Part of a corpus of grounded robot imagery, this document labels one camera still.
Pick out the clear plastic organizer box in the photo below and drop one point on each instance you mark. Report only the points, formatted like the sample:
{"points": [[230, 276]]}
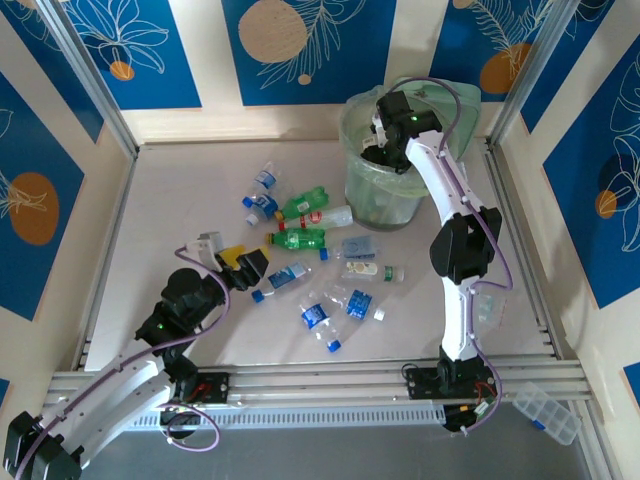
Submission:
{"points": [[547, 412]]}

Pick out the clear bottle blue red label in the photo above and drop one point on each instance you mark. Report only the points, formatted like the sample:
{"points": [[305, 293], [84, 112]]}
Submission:
{"points": [[314, 316]]}

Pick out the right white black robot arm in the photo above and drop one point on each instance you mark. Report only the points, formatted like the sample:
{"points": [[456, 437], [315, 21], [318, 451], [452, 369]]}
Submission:
{"points": [[440, 175]]}

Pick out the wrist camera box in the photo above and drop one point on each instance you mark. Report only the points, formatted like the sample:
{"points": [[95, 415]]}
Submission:
{"points": [[210, 240], [379, 131]]}

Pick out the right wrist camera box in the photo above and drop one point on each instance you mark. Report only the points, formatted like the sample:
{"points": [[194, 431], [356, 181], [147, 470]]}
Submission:
{"points": [[379, 131]]}

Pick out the clear plastic packet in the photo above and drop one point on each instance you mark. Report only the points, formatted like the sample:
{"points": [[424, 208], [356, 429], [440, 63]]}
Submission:
{"points": [[487, 312]]}

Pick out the light green zip pouch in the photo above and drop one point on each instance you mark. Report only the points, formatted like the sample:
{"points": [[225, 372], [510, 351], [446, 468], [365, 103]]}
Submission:
{"points": [[467, 110]]}

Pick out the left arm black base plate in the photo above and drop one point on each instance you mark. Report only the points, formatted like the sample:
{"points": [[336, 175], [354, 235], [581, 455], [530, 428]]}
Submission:
{"points": [[215, 386]]}

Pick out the blue label bottle white cap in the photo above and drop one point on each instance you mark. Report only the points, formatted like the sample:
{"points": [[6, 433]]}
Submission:
{"points": [[359, 302], [267, 204]]}

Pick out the mesh waste bin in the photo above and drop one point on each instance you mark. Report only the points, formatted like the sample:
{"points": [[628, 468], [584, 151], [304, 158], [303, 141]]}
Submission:
{"points": [[380, 210]]}

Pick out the clear bottle cream green label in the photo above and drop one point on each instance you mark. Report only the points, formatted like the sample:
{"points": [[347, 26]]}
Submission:
{"points": [[362, 269]]}

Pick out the aluminium frame post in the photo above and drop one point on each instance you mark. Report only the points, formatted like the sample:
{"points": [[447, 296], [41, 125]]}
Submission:
{"points": [[93, 80], [529, 70]]}

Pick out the aluminium side rail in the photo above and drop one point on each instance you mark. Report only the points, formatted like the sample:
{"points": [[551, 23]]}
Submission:
{"points": [[111, 240], [507, 185]]}

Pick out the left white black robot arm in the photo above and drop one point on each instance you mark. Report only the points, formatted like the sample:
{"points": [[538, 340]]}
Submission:
{"points": [[110, 395]]}

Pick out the clear water bottle blue cap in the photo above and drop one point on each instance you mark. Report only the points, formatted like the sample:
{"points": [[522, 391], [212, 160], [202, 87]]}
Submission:
{"points": [[265, 178]]}

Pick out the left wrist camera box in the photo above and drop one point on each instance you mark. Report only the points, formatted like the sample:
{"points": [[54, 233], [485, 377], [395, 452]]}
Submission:
{"points": [[210, 240]]}

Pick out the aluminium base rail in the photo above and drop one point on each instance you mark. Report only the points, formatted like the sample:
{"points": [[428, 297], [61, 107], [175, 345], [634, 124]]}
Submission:
{"points": [[320, 382]]}

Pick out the green soda bottle yellow cap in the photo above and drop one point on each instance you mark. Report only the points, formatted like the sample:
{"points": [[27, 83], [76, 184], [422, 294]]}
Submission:
{"points": [[297, 238], [305, 200]]}

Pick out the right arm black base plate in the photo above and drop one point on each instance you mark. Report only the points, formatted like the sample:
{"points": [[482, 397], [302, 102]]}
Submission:
{"points": [[420, 382]]}

